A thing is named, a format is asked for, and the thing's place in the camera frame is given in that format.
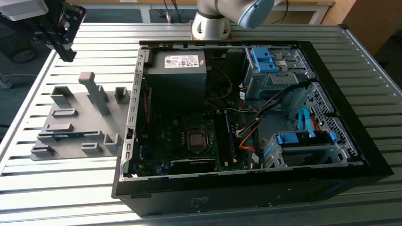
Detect grey parts rack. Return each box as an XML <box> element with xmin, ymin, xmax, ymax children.
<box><xmin>29</xmin><ymin>71</ymin><xmax>131</xmax><ymax>162</ymax></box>

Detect black graphics card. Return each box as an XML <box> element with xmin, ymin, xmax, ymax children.
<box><xmin>169</xmin><ymin>158</ymin><xmax>218</xmax><ymax>174</ymax></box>

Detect black wire bundle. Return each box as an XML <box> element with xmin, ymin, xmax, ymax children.
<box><xmin>236</xmin><ymin>81</ymin><xmax>304</xmax><ymax>139</ymax></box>

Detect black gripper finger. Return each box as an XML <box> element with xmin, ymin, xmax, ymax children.
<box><xmin>32</xmin><ymin>32</ymin><xmax>65</xmax><ymax>61</ymax></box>
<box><xmin>61</xmin><ymin>2</ymin><xmax>87</xmax><ymax>63</ymax></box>

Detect yellow wire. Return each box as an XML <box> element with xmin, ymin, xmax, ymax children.
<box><xmin>206</xmin><ymin>66</ymin><xmax>234</xmax><ymax>101</ymax></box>

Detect orange wires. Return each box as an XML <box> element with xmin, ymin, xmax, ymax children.
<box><xmin>239</xmin><ymin>130</ymin><xmax>262</xmax><ymax>152</ymax></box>

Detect CPU socket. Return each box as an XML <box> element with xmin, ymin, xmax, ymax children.
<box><xmin>185</xmin><ymin>128</ymin><xmax>211</xmax><ymax>154</ymax></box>

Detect grey power supply unit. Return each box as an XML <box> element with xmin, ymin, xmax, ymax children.
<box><xmin>143</xmin><ymin>50</ymin><xmax>208</xmax><ymax>111</ymax></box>

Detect blue plastic drive bracket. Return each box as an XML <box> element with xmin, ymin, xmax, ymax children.
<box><xmin>251</xmin><ymin>47</ymin><xmax>280</xmax><ymax>73</ymax></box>

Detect hard disk in blue carrier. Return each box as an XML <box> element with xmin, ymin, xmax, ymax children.
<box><xmin>275</xmin><ymin>131</ymin><xmax>339</xmax><ymax>145</ymax></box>

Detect grey metal disk bay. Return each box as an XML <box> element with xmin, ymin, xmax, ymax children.
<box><xmin>262</xmin><ymin>130</ymin><xmax>351</xmax><ymax>168</ymax></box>

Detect grey metal drive cage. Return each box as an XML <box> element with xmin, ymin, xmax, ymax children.
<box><xmin>243</xmin><ymin>46</ymin><xmax>318</xmax><ymax>100</ymax></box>

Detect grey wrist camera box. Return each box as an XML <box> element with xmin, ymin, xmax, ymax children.
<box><xmin>0</xmin><ymin>0</ymin><xmax>49</xmax><ymax>21</ymax></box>

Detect wooden desk white frame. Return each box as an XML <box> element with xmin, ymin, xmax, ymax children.
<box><xmin>67</xmin><ymin>0</ymin><xmax>336</xmax><ymax>25</ymax></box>

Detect black PC case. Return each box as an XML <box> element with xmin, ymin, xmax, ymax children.
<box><xmin>111</xmin><ymin>40</ymin><xmax>395</xmax><ymax>217</ymax></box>

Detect silver CPU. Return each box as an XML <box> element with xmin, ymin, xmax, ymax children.
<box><xmin>189</xmin><ymin>133</ymin><xmax>207</xmax><ymax>148</ymax></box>

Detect green motherboard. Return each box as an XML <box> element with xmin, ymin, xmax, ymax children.
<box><xmin>135</xmin><ymin>109</ymin><xmax>263</xmax><ymax>177</ymax></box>

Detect blue flat data cable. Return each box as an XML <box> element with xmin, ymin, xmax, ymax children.
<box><xmin>296</xmin><ymin>107</ymin><xmax>316</xmax><ymax>138</ymax></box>

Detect brown wooden cabinet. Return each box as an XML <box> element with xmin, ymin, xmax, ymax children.
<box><xmin>322</xmin><ymin>0</ymin><xmax>402</xmax><ymax>56</ymax></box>

